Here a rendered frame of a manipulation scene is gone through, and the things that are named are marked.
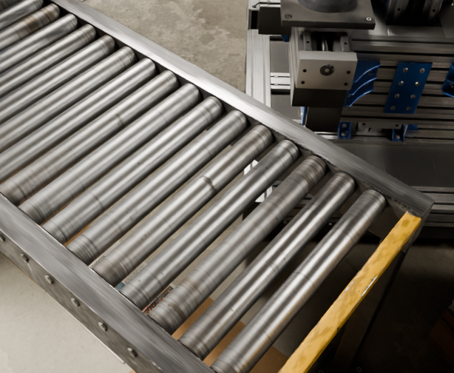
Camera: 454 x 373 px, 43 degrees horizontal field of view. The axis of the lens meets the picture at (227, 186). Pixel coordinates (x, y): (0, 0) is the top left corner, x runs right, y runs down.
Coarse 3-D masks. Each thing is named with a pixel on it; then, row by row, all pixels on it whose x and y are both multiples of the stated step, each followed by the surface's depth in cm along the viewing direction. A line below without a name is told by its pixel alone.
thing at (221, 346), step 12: (240, 324) 174; (180, 336) 172; (228, 336) 172; (216, 348) 170; (204, 360) 167; (264, 360) 167; (276, 360) 167; (132, 372) 164; (252, 372) 165; (264, 372) 165; (276, 372) 165
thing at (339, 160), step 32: (64, 0) 142; (128, 32) 135; (160, 64) 127; (192, 64) 127; (224, 96) 121; (288, 128) 115; (256, 160) 125; (352, 160) 110; (384, 192) 105; (416, 192) 105; (384, 224) 110
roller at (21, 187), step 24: (168, 72) 126; (144, 96) 121; (96, 120) 116; (120, 120) 117; (72, 144) 111; (96, 144) 114; (24, 168) 108; (48, 168) 108; (0, 192) 104; (24, 192) 105
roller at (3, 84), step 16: (80, 32) 134; (96, 32) 136; (48, 48) 130; (64, 48) 131; (80, 48) 134; (32, 64) 127; (48, 64) 129; (0, 80) 123; (16, 80) 125; (0, 96) 123
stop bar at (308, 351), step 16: (400, 224) 98; (416, 224) 98; (384, 240) 96; (400, 240) 96; (384, 256) 94; (368, 272) 92; (352, 288) 90; (368, 288) 90; (336, 304) 88; (352, 304) 88; (320, 320) 86; (336, 320) 86; (320, 336) 85; (304, 352) 83; (320, 352) 84; (288, 368) 82; (304, 368) 82
